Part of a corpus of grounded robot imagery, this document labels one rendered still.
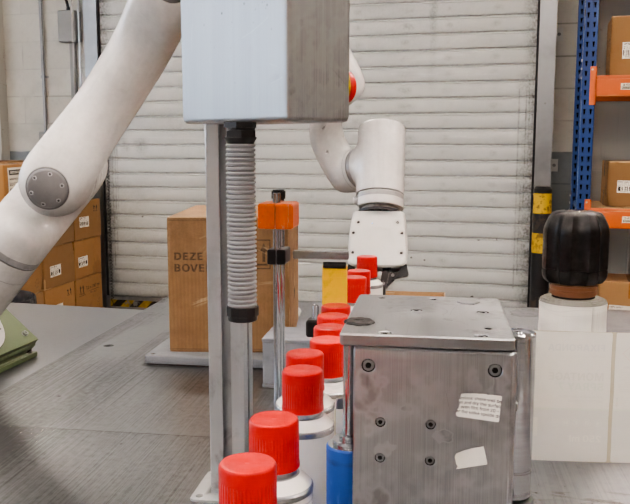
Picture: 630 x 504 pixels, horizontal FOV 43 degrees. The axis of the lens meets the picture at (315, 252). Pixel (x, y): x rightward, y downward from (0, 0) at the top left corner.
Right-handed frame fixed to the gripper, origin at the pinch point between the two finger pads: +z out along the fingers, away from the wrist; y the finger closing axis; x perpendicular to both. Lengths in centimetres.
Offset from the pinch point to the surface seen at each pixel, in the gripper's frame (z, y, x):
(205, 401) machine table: 18.3, -28.3, -1.4
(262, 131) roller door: -175, -109, 369
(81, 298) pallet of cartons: -54, -217, 351
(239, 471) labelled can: 25, 0, -91
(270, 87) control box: -11, -6, -62
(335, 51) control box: -16, 0, -60
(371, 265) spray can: -3.5, -0.1, -11.6
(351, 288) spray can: 3.7, -1.0, -30.8
